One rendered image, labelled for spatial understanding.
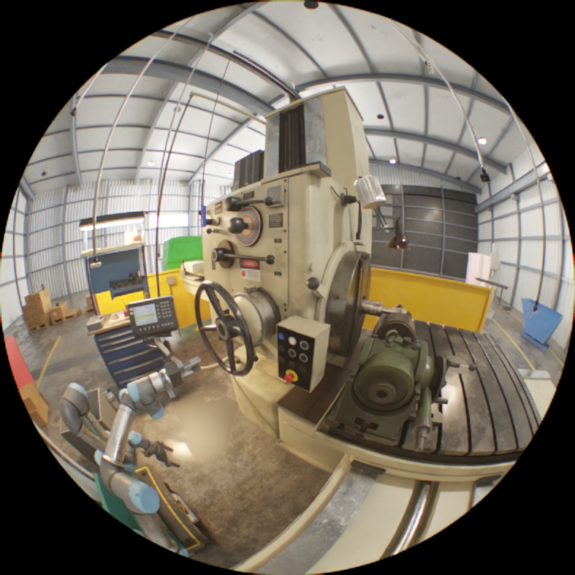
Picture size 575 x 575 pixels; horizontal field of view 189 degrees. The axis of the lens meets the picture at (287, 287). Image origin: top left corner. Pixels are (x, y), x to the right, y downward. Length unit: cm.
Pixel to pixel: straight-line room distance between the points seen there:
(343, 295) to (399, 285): 233
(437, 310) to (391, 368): 267
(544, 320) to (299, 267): 618
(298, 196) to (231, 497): 187
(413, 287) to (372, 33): 721
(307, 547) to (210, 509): 96
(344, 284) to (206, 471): 171
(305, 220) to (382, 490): 115
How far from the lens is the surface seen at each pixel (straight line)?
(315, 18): 718
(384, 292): 300
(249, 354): 53
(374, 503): 95
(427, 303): 306
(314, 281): 53
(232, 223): 70
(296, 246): 60
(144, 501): 76
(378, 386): 53
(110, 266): 245
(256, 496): 161
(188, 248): 462
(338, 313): 69
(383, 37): 736
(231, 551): 167
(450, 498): 115
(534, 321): 633
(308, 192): 61
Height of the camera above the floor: 159
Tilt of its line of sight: 15 degrees down
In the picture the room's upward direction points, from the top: straight up
